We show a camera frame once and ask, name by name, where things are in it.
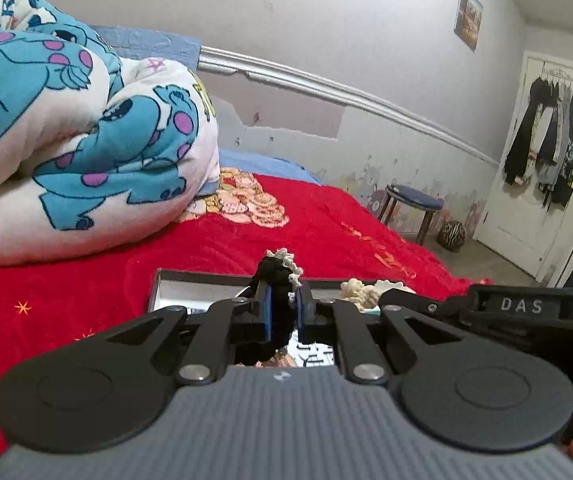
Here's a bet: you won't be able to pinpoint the cream crochet scrunchie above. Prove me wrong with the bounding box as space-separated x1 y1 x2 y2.
341 278 414 313

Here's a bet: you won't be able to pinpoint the black lace scrunchie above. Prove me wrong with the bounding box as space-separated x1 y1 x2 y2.
234 247 303 366

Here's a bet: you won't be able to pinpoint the black shallow box tray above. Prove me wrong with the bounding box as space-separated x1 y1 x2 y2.
146 268 362 369

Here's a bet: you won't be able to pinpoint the patterned ball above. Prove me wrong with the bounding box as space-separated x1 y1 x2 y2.
436 220 467 252

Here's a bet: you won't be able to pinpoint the red plush bed blanket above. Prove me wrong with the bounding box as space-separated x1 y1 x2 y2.
0 173 493 474

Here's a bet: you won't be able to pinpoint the blue round stool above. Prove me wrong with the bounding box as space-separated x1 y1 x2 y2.
377 184 443 246

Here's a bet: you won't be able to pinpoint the white door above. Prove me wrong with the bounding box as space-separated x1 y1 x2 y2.
475 51 573 285

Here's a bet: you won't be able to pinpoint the dark clothes hanging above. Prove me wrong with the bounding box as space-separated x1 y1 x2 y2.
503 77 573 208

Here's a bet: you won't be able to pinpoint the monster cartoon white comforter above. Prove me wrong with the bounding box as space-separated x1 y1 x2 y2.
0 0 220 266

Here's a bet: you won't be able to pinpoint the small wall picture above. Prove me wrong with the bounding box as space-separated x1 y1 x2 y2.
453 0 484 52

